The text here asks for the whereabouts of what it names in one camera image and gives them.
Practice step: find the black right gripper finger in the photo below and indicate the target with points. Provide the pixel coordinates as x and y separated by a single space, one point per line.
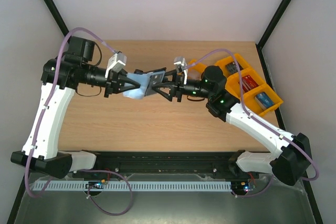
167 76
165 91

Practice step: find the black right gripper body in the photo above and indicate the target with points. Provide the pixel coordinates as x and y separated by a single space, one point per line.
178 86

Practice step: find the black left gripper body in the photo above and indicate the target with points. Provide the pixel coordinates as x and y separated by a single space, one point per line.
111 83

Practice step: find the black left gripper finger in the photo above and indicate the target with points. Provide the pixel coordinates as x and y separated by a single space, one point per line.
124 87
123 79

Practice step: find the black leather card holder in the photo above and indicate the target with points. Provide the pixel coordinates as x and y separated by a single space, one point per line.
143 79

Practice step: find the black VIP card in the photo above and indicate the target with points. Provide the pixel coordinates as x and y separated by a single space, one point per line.
154 78

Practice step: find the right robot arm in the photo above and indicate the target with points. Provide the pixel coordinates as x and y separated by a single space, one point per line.
288 155

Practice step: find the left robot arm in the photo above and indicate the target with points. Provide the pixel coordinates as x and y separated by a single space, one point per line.
60 80

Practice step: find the yellow bin with white cards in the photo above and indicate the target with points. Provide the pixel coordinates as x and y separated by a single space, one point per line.
196 69

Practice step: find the black card stack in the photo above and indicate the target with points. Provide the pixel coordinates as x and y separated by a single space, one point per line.
233 68

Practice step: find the yellow bin with black cards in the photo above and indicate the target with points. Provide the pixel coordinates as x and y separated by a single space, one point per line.
223 62

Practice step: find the red VIP card stack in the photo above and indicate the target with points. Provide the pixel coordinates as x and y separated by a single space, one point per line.
248 83

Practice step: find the yellow bin with red cards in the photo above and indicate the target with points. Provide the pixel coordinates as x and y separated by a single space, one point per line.
233 82

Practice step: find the yellow bin with blue cards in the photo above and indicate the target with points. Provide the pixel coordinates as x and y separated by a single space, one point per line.
249 100

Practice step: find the blue card stack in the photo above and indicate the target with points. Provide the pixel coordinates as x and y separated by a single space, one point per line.
264 100

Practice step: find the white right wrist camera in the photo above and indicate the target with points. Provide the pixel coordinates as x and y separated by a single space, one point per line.
180 66

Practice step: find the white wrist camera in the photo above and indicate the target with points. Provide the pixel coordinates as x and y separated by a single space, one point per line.
116 63
180 66

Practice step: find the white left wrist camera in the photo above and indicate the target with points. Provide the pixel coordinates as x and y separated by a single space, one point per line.
116 63

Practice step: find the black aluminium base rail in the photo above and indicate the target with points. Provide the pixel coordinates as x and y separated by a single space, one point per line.
217 165

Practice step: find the white slotted cable duct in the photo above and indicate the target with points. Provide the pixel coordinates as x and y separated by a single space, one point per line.
62 185

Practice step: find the black frame post left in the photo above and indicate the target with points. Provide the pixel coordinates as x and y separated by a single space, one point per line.
57 16

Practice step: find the black frame post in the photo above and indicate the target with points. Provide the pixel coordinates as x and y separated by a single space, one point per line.
273 23
57 16

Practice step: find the black frame post right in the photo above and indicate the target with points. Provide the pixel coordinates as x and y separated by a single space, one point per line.
273 23

